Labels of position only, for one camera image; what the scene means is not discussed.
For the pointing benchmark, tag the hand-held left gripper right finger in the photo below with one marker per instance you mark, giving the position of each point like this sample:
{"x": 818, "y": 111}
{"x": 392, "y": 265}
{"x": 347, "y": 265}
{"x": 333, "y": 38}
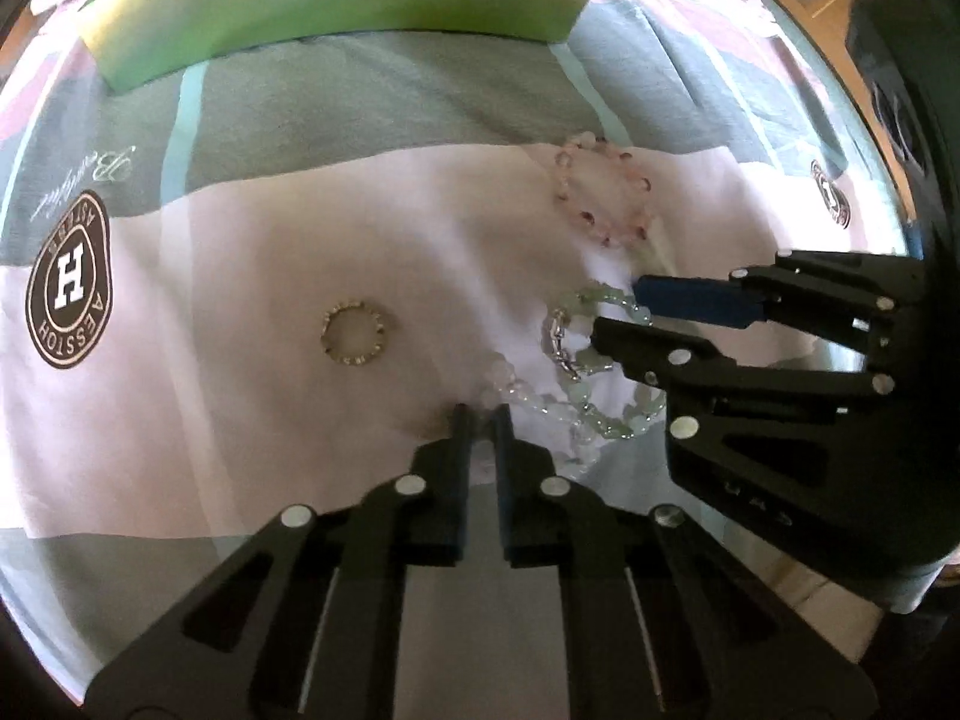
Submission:
{"x": 504, "y": 431}

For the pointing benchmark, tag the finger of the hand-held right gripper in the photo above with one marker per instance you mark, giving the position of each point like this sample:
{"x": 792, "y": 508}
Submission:
{"x": 637, "y": 345}
{"x": 690, "y": 296}

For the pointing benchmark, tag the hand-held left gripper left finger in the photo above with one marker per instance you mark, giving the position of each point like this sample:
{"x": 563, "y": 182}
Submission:
{"x": 461, "y": 427}

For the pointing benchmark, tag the green cardboard box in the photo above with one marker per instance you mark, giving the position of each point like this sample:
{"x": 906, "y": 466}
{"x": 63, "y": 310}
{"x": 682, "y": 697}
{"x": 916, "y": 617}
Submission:
{"x": 337, "y": 7}

